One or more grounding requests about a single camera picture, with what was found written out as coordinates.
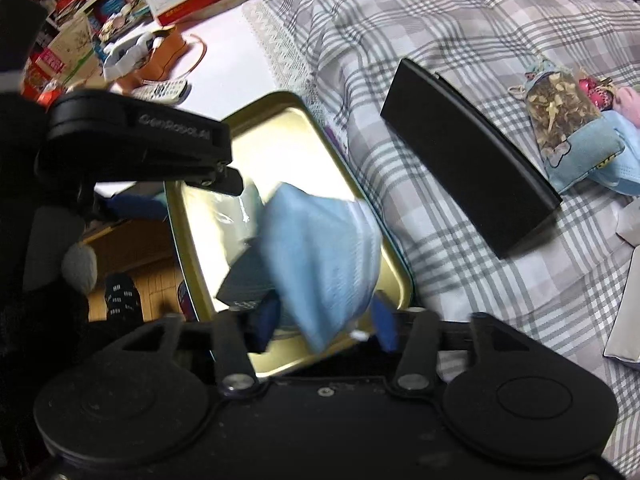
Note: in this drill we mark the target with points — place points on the gold tin tray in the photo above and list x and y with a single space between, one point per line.
280 135

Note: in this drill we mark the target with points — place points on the cardboard box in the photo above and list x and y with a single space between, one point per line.
75 40

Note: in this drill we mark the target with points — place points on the blue cloth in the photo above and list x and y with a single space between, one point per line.
135 206

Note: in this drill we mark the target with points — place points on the red wrapped candy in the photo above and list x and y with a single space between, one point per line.
595 95

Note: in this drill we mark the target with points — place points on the dark grey packet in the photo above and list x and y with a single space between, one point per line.
240 275

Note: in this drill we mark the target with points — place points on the blue dried herb sachet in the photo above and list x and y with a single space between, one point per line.
560 110

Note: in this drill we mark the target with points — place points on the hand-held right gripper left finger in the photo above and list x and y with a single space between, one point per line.
262 322

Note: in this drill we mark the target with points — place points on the person's foot in patterned sock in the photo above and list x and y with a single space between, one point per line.
120 295

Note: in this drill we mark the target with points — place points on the pink soft toy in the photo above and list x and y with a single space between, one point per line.
631 105

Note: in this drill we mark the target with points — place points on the black rectangular box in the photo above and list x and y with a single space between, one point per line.
470 160

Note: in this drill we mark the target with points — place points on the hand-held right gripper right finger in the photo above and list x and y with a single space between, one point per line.
385 325

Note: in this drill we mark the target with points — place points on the dark red slipper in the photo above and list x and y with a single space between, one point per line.
185 302

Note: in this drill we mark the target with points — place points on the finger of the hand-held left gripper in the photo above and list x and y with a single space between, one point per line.
225 180

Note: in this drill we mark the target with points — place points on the blue face mask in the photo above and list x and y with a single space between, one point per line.
320 260
625 150

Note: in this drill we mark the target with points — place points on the grey plaid blanket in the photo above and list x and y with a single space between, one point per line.
450 20

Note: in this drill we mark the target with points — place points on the orange bone-shaped tin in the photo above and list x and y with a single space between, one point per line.
170 52

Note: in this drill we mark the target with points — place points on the white remote control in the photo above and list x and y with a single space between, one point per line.
160 92

